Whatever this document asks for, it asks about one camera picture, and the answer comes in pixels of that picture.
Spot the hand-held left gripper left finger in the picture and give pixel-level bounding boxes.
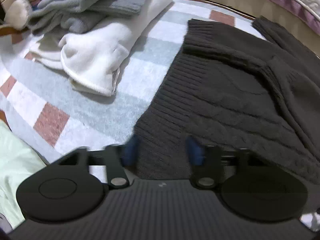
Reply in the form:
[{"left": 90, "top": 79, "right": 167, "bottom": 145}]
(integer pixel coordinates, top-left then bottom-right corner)
[{"left": 51, "top": 134, "right": 140, "bottom": 190}]

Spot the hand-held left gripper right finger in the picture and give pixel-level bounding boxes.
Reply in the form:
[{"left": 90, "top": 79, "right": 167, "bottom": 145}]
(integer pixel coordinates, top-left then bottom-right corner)
[{"left": 186, "top": 135, "right": 265, "bottom": 190}]

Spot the dark brown knitted sweater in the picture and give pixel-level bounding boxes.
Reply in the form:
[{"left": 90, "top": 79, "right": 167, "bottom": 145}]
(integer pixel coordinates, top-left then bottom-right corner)
[{"left": 134, "top": 16, "right": 320, "bottom": 184}]

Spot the checked floor mat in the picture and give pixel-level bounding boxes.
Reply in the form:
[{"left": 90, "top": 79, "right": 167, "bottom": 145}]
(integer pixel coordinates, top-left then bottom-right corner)
[{"left": 0, "top": 0, "right": 265, "bottom": 178}]

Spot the white fleece garment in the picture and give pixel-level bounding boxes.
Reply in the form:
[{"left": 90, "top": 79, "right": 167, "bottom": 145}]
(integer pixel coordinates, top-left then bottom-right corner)
[{"left": 30, "top": 0, "right": 175, "bottom": 97}]

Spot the light green cloth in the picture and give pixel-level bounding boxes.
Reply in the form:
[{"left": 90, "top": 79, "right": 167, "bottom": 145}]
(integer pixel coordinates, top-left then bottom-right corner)
[{"left": 0, "top": 120, "right": 47, "bottom": 230}]

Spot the grey fleece garment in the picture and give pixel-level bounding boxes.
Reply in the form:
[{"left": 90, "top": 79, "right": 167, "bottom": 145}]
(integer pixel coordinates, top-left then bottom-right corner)
[{"left": 26, "top": 0, "right": 158, "bottom": 34}]

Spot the grey plush rabbit toy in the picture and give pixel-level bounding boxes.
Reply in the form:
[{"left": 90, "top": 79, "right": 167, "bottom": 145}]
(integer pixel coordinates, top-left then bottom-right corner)
[{"left": 5, "top": 0, "right": 50, "bottom": 29}]

